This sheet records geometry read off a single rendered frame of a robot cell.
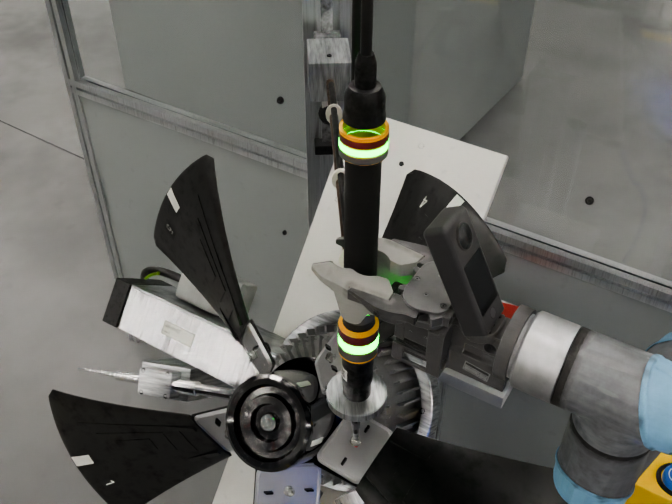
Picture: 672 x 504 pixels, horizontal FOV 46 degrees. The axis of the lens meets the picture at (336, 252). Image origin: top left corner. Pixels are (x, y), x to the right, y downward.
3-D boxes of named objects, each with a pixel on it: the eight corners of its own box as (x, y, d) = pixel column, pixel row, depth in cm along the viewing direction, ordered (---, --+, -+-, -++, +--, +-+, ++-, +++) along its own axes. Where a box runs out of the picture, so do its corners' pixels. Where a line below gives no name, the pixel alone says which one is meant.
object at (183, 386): (276, 408, 112) (82, 375, 126) (277, 393, 112) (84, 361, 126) (268, 410, 110) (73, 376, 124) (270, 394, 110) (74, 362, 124)
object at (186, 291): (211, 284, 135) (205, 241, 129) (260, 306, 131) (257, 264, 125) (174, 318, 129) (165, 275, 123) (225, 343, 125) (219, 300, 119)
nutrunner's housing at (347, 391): (338, 398, 94) (340, 43, 64) (371, 397, 94) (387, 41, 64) (340, 425, 91) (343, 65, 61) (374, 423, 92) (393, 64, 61)
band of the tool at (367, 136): (337, 142, 71) (337, 113, 69) (385, 140, 71) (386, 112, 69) (340, 169, 67) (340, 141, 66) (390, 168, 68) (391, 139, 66)
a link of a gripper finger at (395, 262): (335, 274, 84) (403, 316, 80) (335, 232, 80) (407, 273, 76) (354, 260, 86) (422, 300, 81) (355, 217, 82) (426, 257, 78)
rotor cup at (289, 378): (266, 351, 110) (216, 357, 98) (363, 361, 104) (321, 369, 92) (260, 456, 109) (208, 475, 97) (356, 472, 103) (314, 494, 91)
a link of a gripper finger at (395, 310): (341, 310, 74) (431, 335, 72) (342, 298, 73) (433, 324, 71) (359, 278, 77) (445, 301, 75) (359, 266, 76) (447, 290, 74)
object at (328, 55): (307, 76, 139) (306, 30, 133) (347, 75, 139) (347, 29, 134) (309, 106, 131) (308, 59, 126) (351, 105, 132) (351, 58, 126)
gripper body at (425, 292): (383, 355, 78) (496, 408, 73) (387, 293, 72) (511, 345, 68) (418, 309, 83) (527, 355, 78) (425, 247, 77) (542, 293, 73)
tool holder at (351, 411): (323, 363, 95) (322, 305, 89) (381, 360, 96) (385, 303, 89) (327, 424, 88) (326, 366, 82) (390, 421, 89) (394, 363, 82)
